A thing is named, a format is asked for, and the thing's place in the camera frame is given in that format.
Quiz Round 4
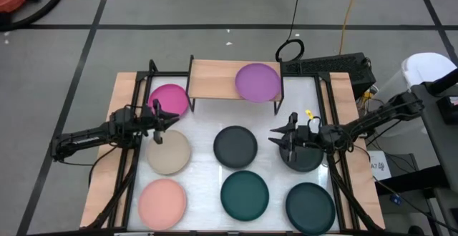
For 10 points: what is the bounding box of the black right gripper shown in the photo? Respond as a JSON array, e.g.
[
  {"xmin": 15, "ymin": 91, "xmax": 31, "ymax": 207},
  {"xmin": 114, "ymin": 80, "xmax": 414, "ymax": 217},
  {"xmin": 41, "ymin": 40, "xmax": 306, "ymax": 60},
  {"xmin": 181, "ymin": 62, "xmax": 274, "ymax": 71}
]
[{"xmin": 268, "ymin": 112, "xmax": 313, "ymax": 163}]

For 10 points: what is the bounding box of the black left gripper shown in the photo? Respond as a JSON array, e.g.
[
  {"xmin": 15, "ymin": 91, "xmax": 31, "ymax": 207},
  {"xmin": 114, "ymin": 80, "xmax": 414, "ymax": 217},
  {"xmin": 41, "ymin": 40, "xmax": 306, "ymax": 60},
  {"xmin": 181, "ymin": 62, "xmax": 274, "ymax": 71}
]
[{"xmin": 141, "ymin": 99, "xmax": 181, "ymax": 145}]

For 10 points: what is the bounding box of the magenta plate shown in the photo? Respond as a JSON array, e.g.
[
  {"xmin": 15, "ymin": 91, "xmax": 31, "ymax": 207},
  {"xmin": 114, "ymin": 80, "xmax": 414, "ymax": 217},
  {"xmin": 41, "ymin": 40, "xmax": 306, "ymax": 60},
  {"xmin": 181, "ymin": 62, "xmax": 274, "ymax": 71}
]
[{"xmin": 147, "ymin": 83, "xmax": 190, "ymax": 117}]

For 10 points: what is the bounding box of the beige plate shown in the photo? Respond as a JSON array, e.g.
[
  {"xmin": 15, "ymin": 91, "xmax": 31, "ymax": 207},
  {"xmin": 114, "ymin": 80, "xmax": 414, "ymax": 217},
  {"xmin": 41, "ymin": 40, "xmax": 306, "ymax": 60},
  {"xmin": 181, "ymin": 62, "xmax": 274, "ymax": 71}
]
[{"xmin": 145, "ymin": 129, "xmax": 192, "ymax": 176}]

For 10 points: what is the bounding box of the dark grey plate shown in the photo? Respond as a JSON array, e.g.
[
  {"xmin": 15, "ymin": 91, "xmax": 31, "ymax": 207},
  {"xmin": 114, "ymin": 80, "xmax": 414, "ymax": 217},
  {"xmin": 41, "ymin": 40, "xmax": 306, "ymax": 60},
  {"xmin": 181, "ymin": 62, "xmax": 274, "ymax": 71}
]
[
  {"xmin": 278, "ymin": 143, "xmax": 325, "ymax": 173},
  {"xmin": 213, "ymin": 125, "xmax": 258, "ymax": 169}
]

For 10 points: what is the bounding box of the dark teal plate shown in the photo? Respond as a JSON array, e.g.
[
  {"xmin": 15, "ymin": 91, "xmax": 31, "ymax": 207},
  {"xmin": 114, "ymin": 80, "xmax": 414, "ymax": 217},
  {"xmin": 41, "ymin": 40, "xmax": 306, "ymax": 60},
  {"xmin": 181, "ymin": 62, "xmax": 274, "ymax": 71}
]
[{"xmin": 285, "ymin": 182, "xmax": 337, "ymax": 236}]

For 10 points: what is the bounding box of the wooden shelf with black legs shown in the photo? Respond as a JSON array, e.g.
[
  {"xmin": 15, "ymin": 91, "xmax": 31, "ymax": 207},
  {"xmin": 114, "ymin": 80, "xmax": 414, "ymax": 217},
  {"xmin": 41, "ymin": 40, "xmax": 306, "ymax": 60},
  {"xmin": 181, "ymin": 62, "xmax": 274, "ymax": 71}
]
[{"xmin": 185, "ymin": 54, "xmax": 286, "ymax": 116}]

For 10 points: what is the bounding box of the white table mat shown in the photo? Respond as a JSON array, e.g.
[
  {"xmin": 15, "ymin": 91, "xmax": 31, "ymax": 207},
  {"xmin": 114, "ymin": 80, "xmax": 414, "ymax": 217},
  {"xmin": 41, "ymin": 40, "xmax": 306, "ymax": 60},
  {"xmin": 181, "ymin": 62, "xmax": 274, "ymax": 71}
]
[{"xmin": 127, "ymin": 75, "xmax": 341, "ymax": 232}]

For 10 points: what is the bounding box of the purple plate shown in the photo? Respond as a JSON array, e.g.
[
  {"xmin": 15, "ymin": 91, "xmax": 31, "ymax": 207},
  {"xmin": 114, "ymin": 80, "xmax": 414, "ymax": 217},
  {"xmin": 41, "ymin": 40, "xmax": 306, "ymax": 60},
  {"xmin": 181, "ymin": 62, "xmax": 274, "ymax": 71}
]
[{"xmin": 234, "ymin": 62, "xmax": 282, "ymax": 104}]

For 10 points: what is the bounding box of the green teal plate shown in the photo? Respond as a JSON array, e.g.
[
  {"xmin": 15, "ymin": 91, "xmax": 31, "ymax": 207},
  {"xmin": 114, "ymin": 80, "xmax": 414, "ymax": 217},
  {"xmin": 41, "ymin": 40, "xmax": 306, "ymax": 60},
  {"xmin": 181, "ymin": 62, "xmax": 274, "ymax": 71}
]
[{"xmin": 220, "ymin": 169, "xmax": 271, "ymax": 222}]

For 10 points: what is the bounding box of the salmon pink plate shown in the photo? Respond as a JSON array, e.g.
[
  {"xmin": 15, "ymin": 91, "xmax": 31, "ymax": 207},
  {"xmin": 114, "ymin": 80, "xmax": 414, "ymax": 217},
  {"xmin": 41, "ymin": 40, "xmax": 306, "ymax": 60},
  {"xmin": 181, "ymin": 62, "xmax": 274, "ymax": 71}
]
[{"xmin": 137, "ymin": 177, "xmax": 188, "ymax": 231}]

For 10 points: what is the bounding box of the white paper sign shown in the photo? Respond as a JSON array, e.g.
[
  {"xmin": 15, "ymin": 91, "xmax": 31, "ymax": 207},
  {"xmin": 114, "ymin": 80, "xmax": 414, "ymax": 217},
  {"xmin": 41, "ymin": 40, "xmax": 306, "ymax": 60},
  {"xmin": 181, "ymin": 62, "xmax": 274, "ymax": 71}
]
[{"xmin": 367, "ymin": 150, "xmax": 394, "ymax": 182}]

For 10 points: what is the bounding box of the white bin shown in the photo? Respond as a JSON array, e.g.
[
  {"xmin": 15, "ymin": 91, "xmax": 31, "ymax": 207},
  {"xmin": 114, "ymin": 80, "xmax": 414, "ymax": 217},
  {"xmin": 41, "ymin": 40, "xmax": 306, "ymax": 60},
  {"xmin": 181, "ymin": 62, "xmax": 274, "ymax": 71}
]
[{"xmin": 374, "ymin": 51, "xmax": 458, "ymax": 137}]

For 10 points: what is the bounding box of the grey desk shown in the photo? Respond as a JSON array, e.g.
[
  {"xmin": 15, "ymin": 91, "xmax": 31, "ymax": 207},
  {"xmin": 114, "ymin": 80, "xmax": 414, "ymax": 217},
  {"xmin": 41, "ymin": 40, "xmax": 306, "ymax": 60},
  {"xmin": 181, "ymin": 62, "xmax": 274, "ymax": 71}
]
[{"xmin": 410, "ymin": 78, "xmax": 458, "ymax": 195}]

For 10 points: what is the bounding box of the black device on desk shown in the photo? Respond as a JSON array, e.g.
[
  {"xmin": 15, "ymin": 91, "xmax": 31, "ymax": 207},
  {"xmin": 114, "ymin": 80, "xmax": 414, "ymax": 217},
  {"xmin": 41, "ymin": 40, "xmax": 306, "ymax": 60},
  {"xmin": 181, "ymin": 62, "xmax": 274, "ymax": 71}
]
[{"xmin": 436, "ymin": 94, "xmax": 458, "ymax": 125}]

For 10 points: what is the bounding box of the black metal table frame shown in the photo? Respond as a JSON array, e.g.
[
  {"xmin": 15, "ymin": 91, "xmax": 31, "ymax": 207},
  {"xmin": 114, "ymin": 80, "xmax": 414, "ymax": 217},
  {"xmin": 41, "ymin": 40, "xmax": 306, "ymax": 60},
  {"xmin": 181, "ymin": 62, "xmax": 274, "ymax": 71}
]
[{"xmin": 85, "ymin": 59, "xmax": 384, "ymax": 232}]

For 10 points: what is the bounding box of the black coiled cable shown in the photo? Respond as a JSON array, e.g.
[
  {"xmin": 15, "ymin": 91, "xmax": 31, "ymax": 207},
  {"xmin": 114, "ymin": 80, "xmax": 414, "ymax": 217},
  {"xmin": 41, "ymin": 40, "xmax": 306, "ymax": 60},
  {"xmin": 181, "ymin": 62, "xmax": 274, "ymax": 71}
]
[{"xmin": 274, "ymin": 0, "xmax": 306, "ymax": 63}]

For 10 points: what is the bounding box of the yellow cable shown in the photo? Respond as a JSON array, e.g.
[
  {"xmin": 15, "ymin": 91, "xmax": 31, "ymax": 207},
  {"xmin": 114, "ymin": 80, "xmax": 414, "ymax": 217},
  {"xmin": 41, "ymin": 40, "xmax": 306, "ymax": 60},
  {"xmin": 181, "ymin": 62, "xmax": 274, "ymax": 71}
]
[{"xmin": 338, "ymin": 0, "xmax": 362, "ymax": 56}]

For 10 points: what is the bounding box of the black vacuum hose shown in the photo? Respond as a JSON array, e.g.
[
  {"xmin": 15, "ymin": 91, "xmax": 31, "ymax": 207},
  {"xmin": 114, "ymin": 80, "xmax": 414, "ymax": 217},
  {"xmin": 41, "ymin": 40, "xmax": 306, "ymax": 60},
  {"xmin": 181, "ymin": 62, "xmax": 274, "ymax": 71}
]
[{"xmin": 0, "ymin": 0, "xmax": 66, "ymax": 32}]

